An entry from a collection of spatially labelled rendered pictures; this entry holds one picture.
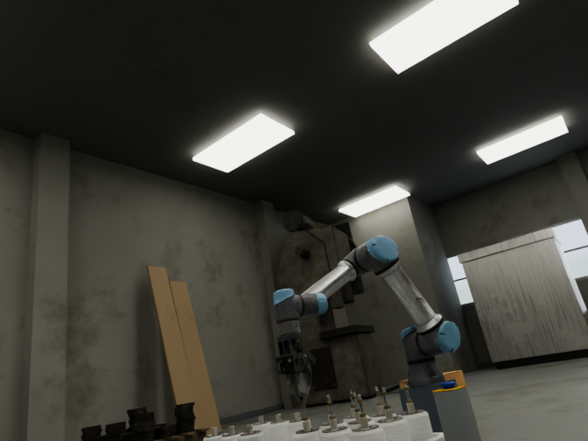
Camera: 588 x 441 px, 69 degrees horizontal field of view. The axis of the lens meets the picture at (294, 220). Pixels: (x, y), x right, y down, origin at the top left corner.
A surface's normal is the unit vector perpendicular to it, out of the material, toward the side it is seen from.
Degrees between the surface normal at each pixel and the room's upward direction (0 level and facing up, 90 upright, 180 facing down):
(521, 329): 90
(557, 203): 90
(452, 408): 90
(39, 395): 90
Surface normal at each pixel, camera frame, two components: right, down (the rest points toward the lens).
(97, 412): 0.77, -0.33
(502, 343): -0.62, -0.17
